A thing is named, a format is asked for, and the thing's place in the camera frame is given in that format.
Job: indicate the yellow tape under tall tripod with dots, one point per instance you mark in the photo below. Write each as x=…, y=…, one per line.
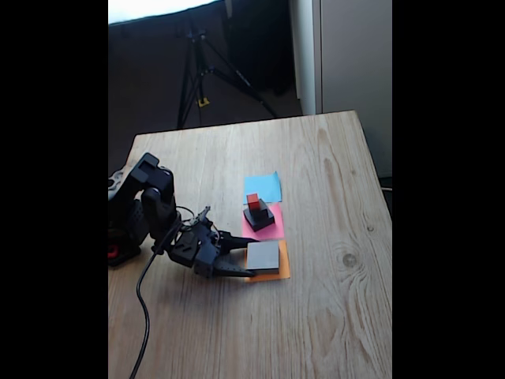
x=203, y=102

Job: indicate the small red cube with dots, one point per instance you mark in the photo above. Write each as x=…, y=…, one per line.
x=252, y=201

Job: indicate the orange paper sheet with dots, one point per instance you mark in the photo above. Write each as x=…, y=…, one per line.
x=285, y=269

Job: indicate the small wrist camera board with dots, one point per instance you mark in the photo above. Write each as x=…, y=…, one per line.
x=201, y=216

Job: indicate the blue paper sheet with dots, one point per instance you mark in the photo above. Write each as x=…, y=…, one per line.
x=270, y=187

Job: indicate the white cabinet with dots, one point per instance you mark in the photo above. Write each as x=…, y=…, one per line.
x=355, y=59

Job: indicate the tall black tripod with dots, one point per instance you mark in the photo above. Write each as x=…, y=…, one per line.
x=196, y=71

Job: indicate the small dark cube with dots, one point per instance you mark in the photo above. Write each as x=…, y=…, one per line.
x=262, y=211

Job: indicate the medium dark block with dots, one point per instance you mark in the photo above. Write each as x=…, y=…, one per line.
x=256, y=226

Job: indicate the large grey block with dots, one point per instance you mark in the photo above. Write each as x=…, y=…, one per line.
x=263, y=256

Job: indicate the pink paper sheet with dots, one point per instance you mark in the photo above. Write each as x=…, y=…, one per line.
x=278, y=231

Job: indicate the bright white light panel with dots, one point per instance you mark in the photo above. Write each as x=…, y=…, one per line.
x=158, y=8

